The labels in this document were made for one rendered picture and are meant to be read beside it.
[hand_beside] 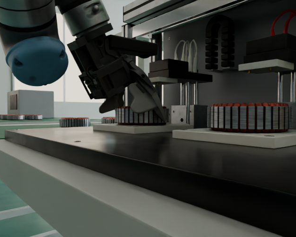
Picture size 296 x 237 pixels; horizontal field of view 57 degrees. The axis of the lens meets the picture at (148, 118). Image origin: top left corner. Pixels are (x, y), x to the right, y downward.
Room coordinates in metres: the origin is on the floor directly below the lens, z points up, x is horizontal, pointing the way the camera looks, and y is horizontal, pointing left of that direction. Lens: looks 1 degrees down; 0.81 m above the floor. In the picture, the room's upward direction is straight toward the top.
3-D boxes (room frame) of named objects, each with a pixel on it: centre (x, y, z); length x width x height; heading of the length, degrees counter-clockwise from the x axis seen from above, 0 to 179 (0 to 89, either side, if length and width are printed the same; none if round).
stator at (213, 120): (0.38, -0.14, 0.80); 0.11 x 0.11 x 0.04
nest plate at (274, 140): (0.38, -0.14, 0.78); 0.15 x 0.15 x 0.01; 39
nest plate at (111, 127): (0.57, 0.01, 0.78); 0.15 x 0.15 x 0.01; 39
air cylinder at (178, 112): (0.66, -0.10, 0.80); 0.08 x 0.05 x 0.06; 39
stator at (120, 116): (0.57, 0.01, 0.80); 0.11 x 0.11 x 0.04
